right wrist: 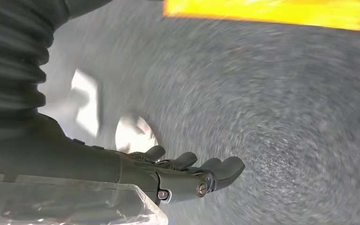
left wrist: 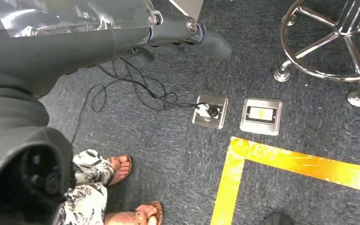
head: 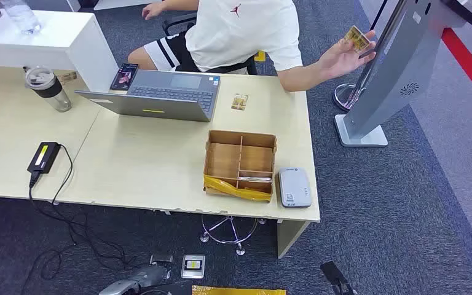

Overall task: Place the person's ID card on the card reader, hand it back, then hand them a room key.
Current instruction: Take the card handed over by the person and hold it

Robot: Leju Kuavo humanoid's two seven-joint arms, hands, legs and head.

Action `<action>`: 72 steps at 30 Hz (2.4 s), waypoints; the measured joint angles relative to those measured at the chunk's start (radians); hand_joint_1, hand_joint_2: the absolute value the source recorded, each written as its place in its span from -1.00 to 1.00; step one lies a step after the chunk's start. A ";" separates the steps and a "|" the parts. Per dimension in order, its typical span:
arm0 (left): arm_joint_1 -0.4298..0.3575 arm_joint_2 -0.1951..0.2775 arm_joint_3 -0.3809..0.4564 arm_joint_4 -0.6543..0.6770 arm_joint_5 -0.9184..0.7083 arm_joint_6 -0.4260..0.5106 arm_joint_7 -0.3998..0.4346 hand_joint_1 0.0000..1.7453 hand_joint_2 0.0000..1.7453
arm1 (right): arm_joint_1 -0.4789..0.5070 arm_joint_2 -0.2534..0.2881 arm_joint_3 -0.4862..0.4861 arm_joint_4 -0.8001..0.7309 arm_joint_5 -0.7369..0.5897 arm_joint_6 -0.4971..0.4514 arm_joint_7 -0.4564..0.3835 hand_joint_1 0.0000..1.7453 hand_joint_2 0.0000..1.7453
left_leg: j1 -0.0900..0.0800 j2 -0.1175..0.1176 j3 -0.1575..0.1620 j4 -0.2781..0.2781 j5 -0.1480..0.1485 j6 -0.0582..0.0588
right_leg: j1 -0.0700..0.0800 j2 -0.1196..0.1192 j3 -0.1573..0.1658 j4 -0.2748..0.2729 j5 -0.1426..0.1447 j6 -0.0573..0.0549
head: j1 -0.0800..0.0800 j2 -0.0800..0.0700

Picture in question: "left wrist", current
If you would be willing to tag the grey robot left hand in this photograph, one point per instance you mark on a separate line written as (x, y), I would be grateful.
(59, 46)

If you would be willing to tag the standing person's foot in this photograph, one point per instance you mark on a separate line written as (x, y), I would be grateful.
(121, 169)
(133, 216)

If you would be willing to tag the floor socket with plug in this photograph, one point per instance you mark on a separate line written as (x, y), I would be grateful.
(209, 119)

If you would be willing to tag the closed steel floor socket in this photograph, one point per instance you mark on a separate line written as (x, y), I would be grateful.
(260, 115)

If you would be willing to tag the yellow floor tape corner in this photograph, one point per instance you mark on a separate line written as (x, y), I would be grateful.
(232, 180)

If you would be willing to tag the black rounded object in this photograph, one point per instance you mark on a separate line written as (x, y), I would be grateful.
(277, 219)

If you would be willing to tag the chrome stool base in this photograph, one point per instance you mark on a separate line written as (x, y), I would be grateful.
(350, 24)

